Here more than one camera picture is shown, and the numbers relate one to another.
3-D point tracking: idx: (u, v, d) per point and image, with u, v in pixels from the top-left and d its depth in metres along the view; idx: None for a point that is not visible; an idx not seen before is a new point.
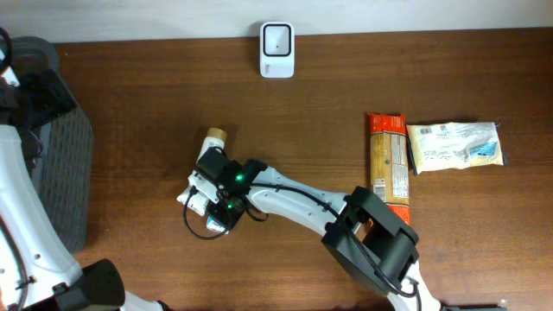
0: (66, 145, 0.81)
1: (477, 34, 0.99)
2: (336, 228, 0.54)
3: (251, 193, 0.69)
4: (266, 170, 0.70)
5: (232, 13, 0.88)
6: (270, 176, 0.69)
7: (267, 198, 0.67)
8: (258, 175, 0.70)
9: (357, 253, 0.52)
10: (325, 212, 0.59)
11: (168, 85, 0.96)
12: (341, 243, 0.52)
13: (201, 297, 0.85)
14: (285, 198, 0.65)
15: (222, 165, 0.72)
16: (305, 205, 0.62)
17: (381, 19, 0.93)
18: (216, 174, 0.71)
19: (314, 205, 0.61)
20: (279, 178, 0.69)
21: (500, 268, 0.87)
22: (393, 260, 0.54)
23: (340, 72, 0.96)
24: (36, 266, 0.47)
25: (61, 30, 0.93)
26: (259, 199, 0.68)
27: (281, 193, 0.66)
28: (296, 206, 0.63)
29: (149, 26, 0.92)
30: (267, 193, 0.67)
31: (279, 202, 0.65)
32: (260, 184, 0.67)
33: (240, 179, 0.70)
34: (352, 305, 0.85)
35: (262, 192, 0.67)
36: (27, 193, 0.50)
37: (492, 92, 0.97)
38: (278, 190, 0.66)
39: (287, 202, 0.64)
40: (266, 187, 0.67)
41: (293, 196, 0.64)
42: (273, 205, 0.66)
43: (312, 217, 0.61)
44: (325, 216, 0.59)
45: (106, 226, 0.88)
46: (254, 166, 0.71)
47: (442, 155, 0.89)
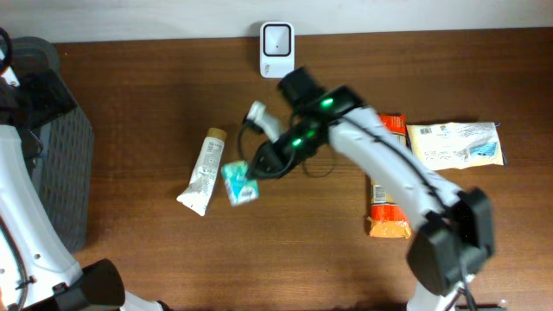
0: (66, 145, 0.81)
1: (478, 34, 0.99)
2: (438, 221, 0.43)
3: (340, 130, 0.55)
4: (364, 108, 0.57)
5: (232, 13, 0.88)
6: (368, 121, 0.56)
7: (358, 142, 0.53)
8: (354, 112, 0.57)
9: (447, 253, 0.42)
10: (429, 193, 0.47)
11: (168, 85, 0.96)
12: (436, 234, 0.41)
13: (200, 297, 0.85)
14: (383, 154, 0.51)
15: (308, 86, 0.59)
16: (409, 171, 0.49)
17: (381, 19, 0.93)
18: (301, 95, 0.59)
19: (416, 179, 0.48)
20: (378, 129, 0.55)
21: (500, 268, 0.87)
22: (466, 268, 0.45)
23: (340, 72, 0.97)
24: (36, 266, 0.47)
25: (61, 31, 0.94)
26: (346, 140, 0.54)
27: (378, 145, 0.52)
28: (391, 168, 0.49)
29: (149, 27, 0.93)
30: (360, 139, 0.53)
31: (374, 155, 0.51)
32: (353, 123, 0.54)
33: (327, 104, 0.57)
34: (352, 306, 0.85)
35: (353, 134, 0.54)
36: (26, 193, 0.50)
37: (492, 92, 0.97)
38: (376, 141, 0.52)
39: (383, 157, 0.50)
40: (359, 131, 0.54)
41: (391, 155, 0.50)
42: (361, 153, 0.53)
43: (412, 194, 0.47)
44: (429, 201, 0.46)
45: (106, 226, 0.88)
46: (347, 96, 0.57)
47: (442, 155, 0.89)
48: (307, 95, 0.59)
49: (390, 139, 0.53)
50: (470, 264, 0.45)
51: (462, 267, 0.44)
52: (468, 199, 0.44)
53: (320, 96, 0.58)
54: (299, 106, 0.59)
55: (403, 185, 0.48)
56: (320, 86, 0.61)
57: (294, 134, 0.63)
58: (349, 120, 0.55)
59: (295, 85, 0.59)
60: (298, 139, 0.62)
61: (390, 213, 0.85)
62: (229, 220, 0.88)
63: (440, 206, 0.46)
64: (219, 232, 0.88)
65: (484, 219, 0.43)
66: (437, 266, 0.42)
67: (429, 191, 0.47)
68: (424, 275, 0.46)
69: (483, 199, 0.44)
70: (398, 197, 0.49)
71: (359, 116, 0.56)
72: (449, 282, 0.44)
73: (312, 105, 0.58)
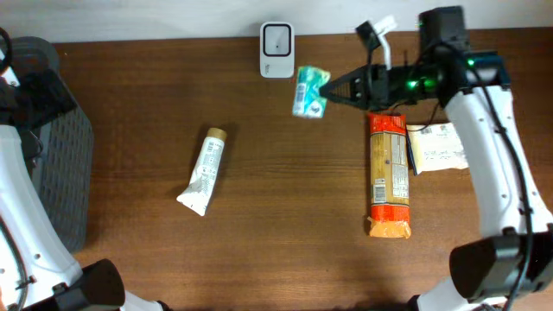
0: (66, 145, 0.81)
1: None
2: (513, 238, 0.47)
3: (467, 95, 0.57)
4: (505, 92, 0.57)
5: (232, 13, 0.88)
6: (503, 110, 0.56)
7: (479, 124, 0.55)
8: (493, 89, 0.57)
9: (500, 268, 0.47)
10: (519, 212, 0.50)
11: (168, 85, 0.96)
12: (508, 250, 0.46)
13: (200, 297, 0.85)
14: (493, 143, 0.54)
15: (451, 34, 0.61)
16: (511, 174, 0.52)
17: None
18: (448, 38, 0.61)
19: (517, 188, 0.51)
20: (507, 123, 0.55)
21: None
22: (506, 289, 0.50)
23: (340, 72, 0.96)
24: (36, 266, 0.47)
25: (62, 30, 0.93)
26: (465, 112, 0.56)
27: (497, 136, 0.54)
28: (497, 159, 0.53)
29: (149, 26, 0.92)
30: (482, 121, 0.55)
31: (489, 141, 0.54)
32: (490, 104, 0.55)
33: (472, 63, 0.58)
34: (352, 306, 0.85)
35: (478, 114, 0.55)
36: (27, 193, 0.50)
37: None
38: (498, 133, 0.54)
39: (498, 150, 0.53)
40: (486, 116, 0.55)
41: (505, 149, 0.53)
42: (474, 132, 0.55)
43: (504, 202, 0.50)
44: (517, 219, 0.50)
45: (106, 226, 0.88)
46: (496, 61, 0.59)
47: (442, 155, 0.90)
48: (460, 43, 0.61)
49: (512, 136, 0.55)
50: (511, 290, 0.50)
51: (505, 287, 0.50)
52: None
53: (463, 53, 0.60)
54: (426, 56, 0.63)
55: (501, 187, 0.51)
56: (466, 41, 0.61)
57: (410, 74, 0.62)
58: (485, 94, 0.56)
59: (435, 25, 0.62)
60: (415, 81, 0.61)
61: (390, 213, 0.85)
62: (228, 220, 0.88)
63: (524, 229, 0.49)
64: (219, 232, 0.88)
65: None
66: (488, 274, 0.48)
67: (520, 208, 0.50)
68: (461, 275, 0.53)
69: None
70: (486, 194, 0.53)
71: (486, 94, 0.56)
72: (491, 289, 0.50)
73: (460, 57, 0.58)
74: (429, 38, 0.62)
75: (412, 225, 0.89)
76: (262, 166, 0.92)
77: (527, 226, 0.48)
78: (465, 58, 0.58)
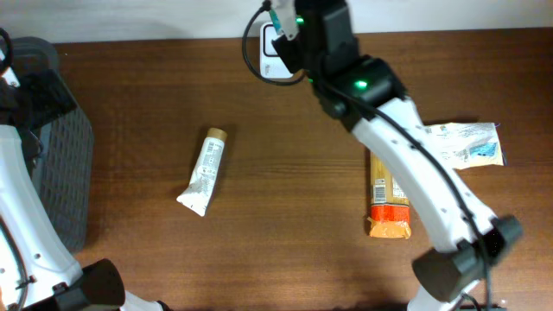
0: (66, 146, 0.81)
1: (477, 34, 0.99)
2: (467, 250, 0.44)
3: (371, 121, 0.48)
4: (405, 104, 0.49)
5: (232, 13, 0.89)
6: (409, 122, 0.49)
7: (393, 148, 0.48)
8: (390, 104, 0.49)
9: (466, 281, 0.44)
10: (463, 222, 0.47)
11: (168, 85, 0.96)
12: (467, 261, 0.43)
13: (200, 297, 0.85)
14: (414, 161, 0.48)
15: (340, 40, 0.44)
16: (446, 190, 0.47)
17: (380, 19, 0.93)
18: (332, 54, 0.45)
19: (454, 199, 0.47)
20: (418, 130, 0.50)
21: (500, 268, 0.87)
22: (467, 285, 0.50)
23: None
24: (36, 266, 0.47)
25: (62, 31, 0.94)
26: (376, 138, 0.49)
27: (416, 154, 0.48)
28: (428, 187, 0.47)
29: (149, 27, 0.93)
30: (397, 143, 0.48)
31: (411, 167, 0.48)
32: (392, 123, 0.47)
33: (362, 85, 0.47)
34: (352, 306, 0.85)
35: (390, 139, 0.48)
36: (27, 193, 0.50)
37: (492, 92, 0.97)
38: (415, 149, 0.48)
39: (423, 170, 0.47)
40: (399, 136, 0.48)
41: (433, 168, 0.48)
42: (394, 159, 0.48)
43: (445, 214, 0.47)
44: (462, 225, 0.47)
45: (106, 226, 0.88)
46: (384, 72, 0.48)
47: (442, 155, 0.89)
48: (335, 52, 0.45)
49: (429, 148, 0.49)
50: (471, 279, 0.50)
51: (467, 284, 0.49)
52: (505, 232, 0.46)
53: (346, 69, 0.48)
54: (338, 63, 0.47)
55: (437, 202, 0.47)
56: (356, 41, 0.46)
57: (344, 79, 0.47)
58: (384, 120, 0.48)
59: (323, 35, 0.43)
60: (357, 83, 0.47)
61: (390, 213, 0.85)
62: (229, 220, 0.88)
63: (473, 234, 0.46)
64: (219, 232, 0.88)
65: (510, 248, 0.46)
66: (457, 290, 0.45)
67: (465, 217, 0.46)
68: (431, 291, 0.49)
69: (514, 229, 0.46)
70: (425, 212, 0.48)
71: (387, 114, 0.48)
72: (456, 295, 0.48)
73: (345, 81, 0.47)
74: (307, 44, 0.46)
75: (412, 225, 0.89)
76: (262, 166, 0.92)
77: (475, 231, 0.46)
78: (354, 80, 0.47)
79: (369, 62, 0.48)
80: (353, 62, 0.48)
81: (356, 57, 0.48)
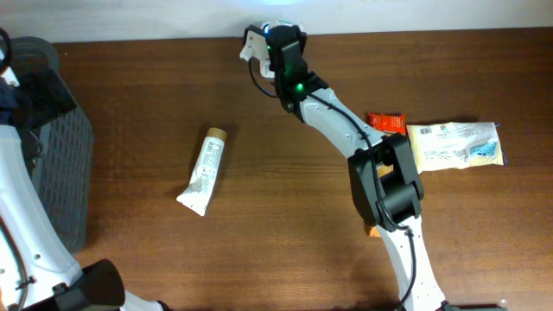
0: (66, 145, 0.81)
1: (476, 34, 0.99)
2: (363, 154, 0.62)
3: (305, 102, 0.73)
4: (327, 90, 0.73)
5: (232, 12, 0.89)
6: (328, 95, 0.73)
7: (317, 111, 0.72)
8: (320, 91, 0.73)
9: (369, 179, 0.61)
10: (361, 141, 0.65)
11: (168, 85, 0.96)
12: (361, 163, 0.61)
13: (200, 297, 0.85)
14: (330, 117, 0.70)
15: (295, 62, 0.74)
16: (347, 127, 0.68)
17: (380, 19, 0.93)
18: (289, 72, 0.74)
19: (354, 130, 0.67)
20: (335, 100, 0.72)
21: (500, 268, 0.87)
22: (394, 199, 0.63)
23: (340, 72, 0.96)
24: (36, 266, 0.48)
25: (61, 30, 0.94)
26: (310, 110, 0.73)
27: (331, 112, 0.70)
28: (337, 128, 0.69)
29: (149, 27, 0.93)
30: (319, 109, 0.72)
31: (325, 117, 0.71)
32: (316, 98, 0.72)
33: (301, 86, 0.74)
34: (352, 306, 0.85)
35: (314, 104, 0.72)
36: (27, 193, 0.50)
37: (492, 92, 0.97)
38: (330, 109, 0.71)
39: (332, 117, 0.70)
40: (319, 104, 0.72)
41: (340, 117, 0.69)
42: (320, 118, 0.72)
43: (348, 139, 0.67)
44: (360, 143, 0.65)
45: (106, 226, 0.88)
46: (317, 83, 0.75)
47: (442, 154, 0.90)
48: (290, 68, 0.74)
49: (340, 106, 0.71)
50: (399, 195, 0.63)
51: (390, 196, 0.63)
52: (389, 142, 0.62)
53: (298, 79, 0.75)
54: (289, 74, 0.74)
55: (344, 132, 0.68)
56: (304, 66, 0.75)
57: (290, 83, 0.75)
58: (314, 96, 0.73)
59: (282, 59, 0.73)
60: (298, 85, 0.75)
61: None
62: (229, 219, 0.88)
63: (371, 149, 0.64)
64: (219, 231, 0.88)
65: (402, 155, 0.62)
66: (367, 187, 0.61)
67: (359, 136, 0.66)
68: (365, 212, 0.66)
69: (397, 141, 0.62)
70: (340, 142, 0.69)
71: (316, 94, 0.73)
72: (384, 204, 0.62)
73: (291, 83, 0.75)
74: (276, 63, 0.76)
75: None
76: (261, 166, 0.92)
77: (369, 144, 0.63)
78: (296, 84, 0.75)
79: (313, 77, 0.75)
80: (303, 75, 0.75)
81: (305, 71, 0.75)
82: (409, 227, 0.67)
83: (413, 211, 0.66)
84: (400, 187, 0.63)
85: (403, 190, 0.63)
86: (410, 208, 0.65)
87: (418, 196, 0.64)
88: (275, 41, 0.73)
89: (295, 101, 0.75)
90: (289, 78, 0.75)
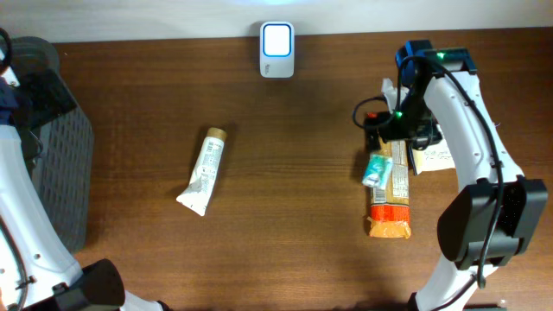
0: (66, 145, 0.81)
1: (477, 34, 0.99)
2: (487, 187, 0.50)
3: (441, 81, 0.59)
4: (472, 70, 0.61)
5: (232, 13, 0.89)
6: (472, 88, 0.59)
7: (450, 99, 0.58)
8: (463, 74, 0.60)
9: (478, 220, 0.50)
10: (492, 168, 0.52)
11: (168, 85, 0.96)
12: (481, 198, 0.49)
13: (200, 297, 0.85)
14: (462, 111, 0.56)
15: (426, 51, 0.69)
16: (480, 140, 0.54)
17: (381, 19, 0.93)
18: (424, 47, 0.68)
19: (486, 149, 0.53)
20: (477, 97, 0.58)
21: (500, 268, 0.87)
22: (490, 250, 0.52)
23: (340, 72, 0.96)
24: (36, 266, 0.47)
25: (62, 30, 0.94)
26: (440, 92, 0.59)
27: (467, 111, 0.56)
28: (468, 130, 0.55)
29: (149, 26, 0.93)
30: (454, 98, 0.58)
31: (459, 113, 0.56)
32: (453, 81, 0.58)
33: (441, 57, 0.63)
34: (352, 306, 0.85)
35: (449, 92, 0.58)
36: (27, 193, 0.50)
37: (492, 92, 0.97)
38: (467, 105, 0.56)
39: (467, 118, 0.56)
40: (456, 92, 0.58)
41: (476, 122, 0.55)
42: (449, 112, 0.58)
43: (477, 158, 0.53)
44: (486, 170, 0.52)
45: (106, 226, 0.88)
46: (460, 56, 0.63)
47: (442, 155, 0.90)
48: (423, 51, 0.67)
49: (482, 107, 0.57)
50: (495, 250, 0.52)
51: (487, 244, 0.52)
52: (524, 186, 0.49)
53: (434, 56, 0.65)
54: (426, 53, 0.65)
55: (473, 148, 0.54)
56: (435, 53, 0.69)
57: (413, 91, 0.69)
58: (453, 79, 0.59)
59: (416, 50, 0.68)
60: (440, 54, 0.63)
61: (390, 213, 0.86)
62: (229, 220, 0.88)
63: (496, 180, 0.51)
64: (219, 231, 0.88)
65: (530, 207, 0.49)
66: (473, 224, 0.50)
67: (492, 163, 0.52)
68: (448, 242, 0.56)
69: (539, 192, 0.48)
70: (462, 157, 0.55)
71: (455, 79, 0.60)
72: (473, 246, 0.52)
73: (426, 55, 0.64)
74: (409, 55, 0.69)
75: (412, 225, 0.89)
76: (261, 166, 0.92)
77: (498, 178, 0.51)
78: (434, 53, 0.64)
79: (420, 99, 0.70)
80: None
81: None
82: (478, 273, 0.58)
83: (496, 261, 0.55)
84: (504, 238, 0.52)
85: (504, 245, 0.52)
86: (497, 260, 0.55)
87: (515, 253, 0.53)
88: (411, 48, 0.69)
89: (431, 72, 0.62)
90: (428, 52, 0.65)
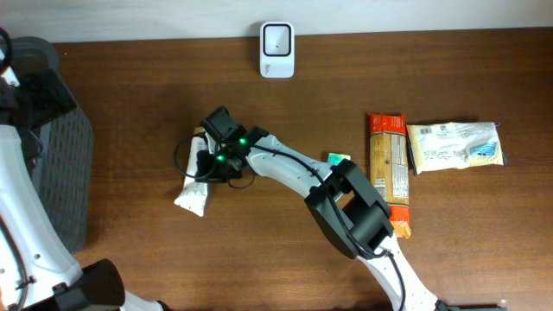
0: (66, 145, 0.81)
1: (477, 34, 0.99)
2: (319, 191, 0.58)
3: (251, 155, 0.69)
4: (268, 136, 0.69)
5: (232, 13, 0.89)
6: (270, 142, 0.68)
7: (262, 161, 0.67)
8: (260, 140, 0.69)
9: (333, 215, 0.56)
10: (313, 178, 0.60)
11: (168, 85, 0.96)
12: (319, 203, 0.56)
13: (200, 297, 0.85)
14: (272, 162, 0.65)
15: (227, 126, 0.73)
16: (296, 168, 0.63)
17: (381, 19, 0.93)
18: (222, 135, 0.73)
19: (303, 170, 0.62)
20: (278, 145, 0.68)
21: (500, 268, 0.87)
22: (366, 226, 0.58)
23: (340, 72, 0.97)
24: (37, 266, 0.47)
25: (62, 30, 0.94)
26: (257, 161, 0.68)
27: (277, 158, 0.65)
28: (289, 173, 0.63)
29: (149, 26, 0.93)
30: (264, 158, 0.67)
31: (274, 166, 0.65)
32: (259, 147, 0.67)
33: (243, 142, 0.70)
34: (352, 306, 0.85)
35: (260, 155, 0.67)
36: (27, 193, 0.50)
37: (492, 92, 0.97)
38: (276, 155, 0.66)
39: (281, 163, 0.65)
40: (263, 152, 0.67)
41: (287, 161, 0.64)
42: (270, 168, 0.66)
43: (300, 180, 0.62)
44: (311, 181, 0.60)
45: (106, 226, 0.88)
46: (257, 133, 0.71)
47: (442, 154, 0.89)
48: (225, 133, 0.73)
49: (284, 150, 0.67)
50: (368, 223, 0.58)
51: (359, 225, 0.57)
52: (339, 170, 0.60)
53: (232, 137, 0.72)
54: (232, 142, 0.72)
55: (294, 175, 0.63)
56: (239, 125, 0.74)
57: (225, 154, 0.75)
58: (257, 148, 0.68)
59: (221, 126, 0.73)
60: (241, 140, 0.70)
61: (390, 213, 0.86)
62: (229, 220, 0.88)
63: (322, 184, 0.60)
64: (219, 231, 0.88)
65: (353, 179, 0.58)
66: (331, 221, 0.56)
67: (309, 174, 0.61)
68: (343, 249, 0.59)
69: (346, 165, 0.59)
70: (297, 189, 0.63)
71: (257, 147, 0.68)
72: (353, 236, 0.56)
73: (233, 142, 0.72)
74: (222, 134, 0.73)
75: (412, 225, 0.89)
76: None
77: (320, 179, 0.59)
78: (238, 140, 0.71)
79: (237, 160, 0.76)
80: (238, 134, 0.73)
81: (238, 133, 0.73)
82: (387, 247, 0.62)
83: (386, 231, 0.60)
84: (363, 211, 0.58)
85: (370, 215, 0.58)
86: (384, 231, 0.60)
87: (386, 214, 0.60)
88: (212, 123, 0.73)
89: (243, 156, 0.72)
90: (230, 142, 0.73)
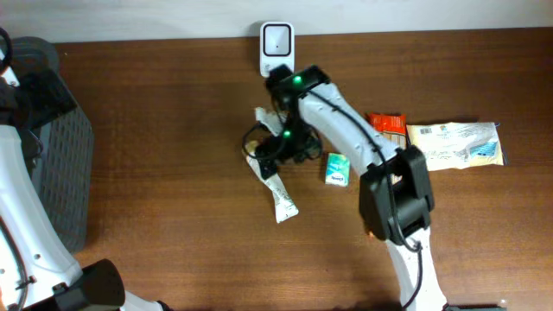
0: (66, 145, 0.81)
1: (477, 34, 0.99)
2: (376, 170, 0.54)
3: (305, 101, 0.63)
4: (327, 85, 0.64)
5: (232, 13, 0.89)
6: (331, 93, 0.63)
7: (320, 112, 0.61)
8: (320, 87, 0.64)
9: (383, 198, 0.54)
10: (375, 153, 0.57)
11: (168, 85, 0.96)
12: (373, 183, 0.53)
13: (200, 297, 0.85)
14: (333, 117, 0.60)
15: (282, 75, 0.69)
16: (357, 136, 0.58)
17: (381, 19, 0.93)
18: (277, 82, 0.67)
19: (365, 140, 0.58)
20: (340, 99, 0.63)
21: (500, 268, 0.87)
22: (405, 215, 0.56)
23: (340, 72, 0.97)
24: (36, 266, 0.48)
25: (62, 31, 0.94)
26: (310, 110, 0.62)
27: (338, 115, 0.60)
28: (346, 135, 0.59)
29: (149, 26, 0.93)
30: (321, 110, 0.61)
31: (332, 121, 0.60)
32: (319, 96, 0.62)
33: (298, 79, 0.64)
34: (352, 305, 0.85)
35: (317, 104, 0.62)
36: (27, 193, 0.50)
37: (492, 92, 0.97)
38: (335, 111, 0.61)
39: (340, 123, 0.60)
40: (322, 103, 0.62)
41: (347, 122, 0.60)
42: (324, 123, 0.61)
43: (359, 150, 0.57)
44: (372, 156, 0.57)
45: (106, 226, 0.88)
46: (315, 75, 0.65)
47: (442, 154, 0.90)
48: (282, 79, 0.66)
49: (346, 108, 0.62)
50: (409, 211, 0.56)
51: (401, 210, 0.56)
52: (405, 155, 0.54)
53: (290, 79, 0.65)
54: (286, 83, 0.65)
55: (353, 142, 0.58)
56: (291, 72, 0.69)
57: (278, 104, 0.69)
58: (315, 96, 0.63)
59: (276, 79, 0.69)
60: (295, 78, 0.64)
61: None
62: (229, 220, 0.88)
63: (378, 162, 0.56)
64: (219, 232, 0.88)
65: (417, 168, 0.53)
66: (378, 202, 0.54)
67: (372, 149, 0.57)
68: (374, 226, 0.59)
69: (413, 153, 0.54)
70: (351, 155, 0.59)
71: (317, 93, 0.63)
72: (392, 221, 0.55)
73: (288, 82, 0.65)
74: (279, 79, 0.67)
75: None
76: None
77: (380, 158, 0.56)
78: (292, 79, 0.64)
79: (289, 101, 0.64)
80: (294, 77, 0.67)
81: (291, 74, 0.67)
82: (419, 239, 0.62)
83: (422, 223, 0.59)
84: (408, 200, 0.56)
85: (414, 205, 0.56)
86: (420, 222, 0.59)
87: (428, 208, 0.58)
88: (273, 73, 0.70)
89: (294, 98, 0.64)
90: (280, 86, 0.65)
